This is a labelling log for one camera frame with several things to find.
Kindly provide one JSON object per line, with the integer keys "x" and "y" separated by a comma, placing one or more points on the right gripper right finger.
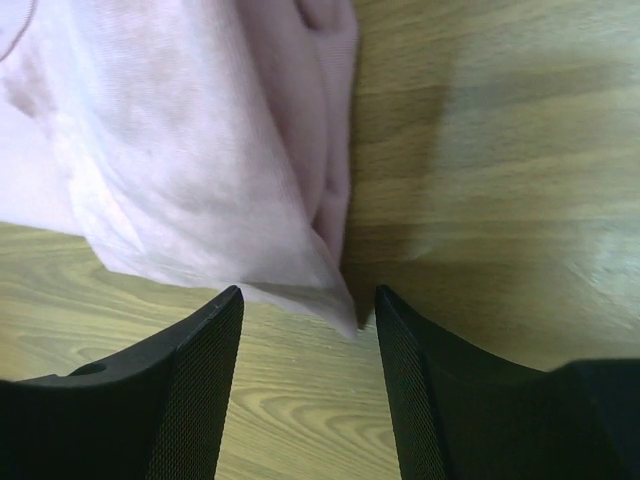
{"x": 460, "y": 412}

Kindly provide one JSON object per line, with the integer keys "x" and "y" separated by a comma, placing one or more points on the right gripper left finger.
{"x": 155, "y": 410}

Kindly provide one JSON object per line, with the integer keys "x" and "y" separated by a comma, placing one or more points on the pink printed t-shirt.
{"x": 193, "y": 143}

